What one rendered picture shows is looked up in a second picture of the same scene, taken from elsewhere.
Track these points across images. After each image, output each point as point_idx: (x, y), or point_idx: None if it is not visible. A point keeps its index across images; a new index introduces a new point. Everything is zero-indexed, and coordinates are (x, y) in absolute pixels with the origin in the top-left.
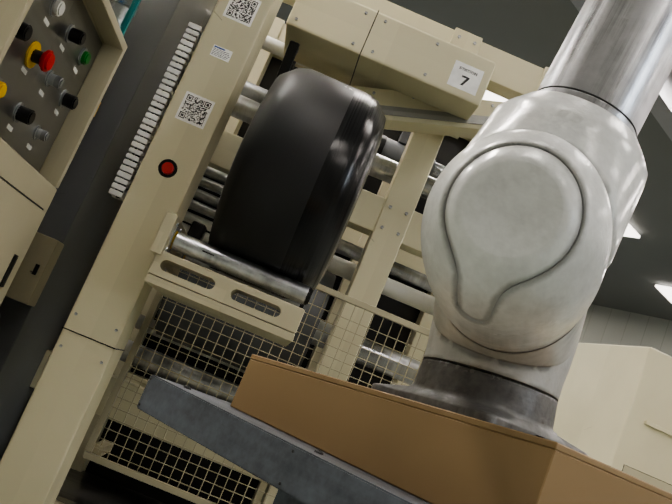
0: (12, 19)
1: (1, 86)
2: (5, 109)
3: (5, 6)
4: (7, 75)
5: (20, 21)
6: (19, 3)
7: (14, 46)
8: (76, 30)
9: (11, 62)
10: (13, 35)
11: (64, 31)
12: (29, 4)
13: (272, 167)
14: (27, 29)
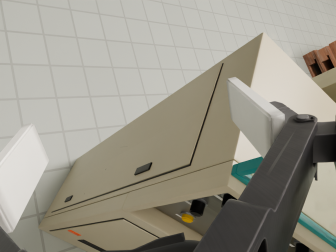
0: (156, 198)
1: (184, 218)
2: (206, 228)
3: (163, 189)
4: (202, 217)
5: (160, 203)
6: (164, 195)
7: (206, 210)
8: (302, 248)
9: (205, 215)
10: (154, 205)
11: (292, 239)
12: (169, 202)
13: None
14: (192, 211)
